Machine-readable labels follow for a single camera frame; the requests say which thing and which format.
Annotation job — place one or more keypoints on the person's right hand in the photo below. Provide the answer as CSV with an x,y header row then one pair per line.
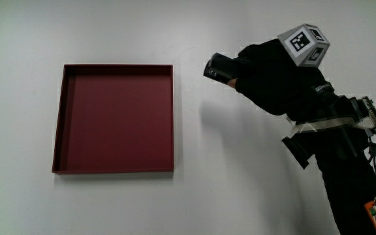
x,y
273,78

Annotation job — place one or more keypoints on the black stapler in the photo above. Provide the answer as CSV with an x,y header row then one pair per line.
x,y
219,68

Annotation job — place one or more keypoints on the white desk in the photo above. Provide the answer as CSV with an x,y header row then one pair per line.
x,y
240,196

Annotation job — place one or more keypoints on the black wrist electronics module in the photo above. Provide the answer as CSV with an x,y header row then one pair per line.
x,y
372,114

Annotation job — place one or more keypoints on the dark red square tray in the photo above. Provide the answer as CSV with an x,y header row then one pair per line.
x,y
116,120

